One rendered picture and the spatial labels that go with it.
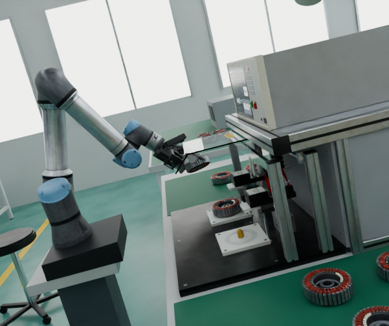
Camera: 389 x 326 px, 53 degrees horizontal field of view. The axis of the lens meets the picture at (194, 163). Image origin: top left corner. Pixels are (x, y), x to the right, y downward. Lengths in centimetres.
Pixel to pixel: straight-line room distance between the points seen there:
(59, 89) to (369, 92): 99
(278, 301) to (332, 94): 57
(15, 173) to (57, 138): 482
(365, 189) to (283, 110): 30
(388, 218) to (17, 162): 568
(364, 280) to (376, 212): 20
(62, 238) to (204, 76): 467
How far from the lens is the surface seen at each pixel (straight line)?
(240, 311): 100
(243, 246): 121
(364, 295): 100
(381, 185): 114
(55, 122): 158
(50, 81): 146
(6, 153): 637
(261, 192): 121
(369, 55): 119
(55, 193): 147
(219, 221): 143
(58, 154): 160
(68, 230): 151
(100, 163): 606
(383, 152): 112
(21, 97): 618
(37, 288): 151
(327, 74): 114
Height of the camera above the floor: 132
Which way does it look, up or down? 13 degrees down
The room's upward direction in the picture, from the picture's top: 14 degrees counter-clockwise
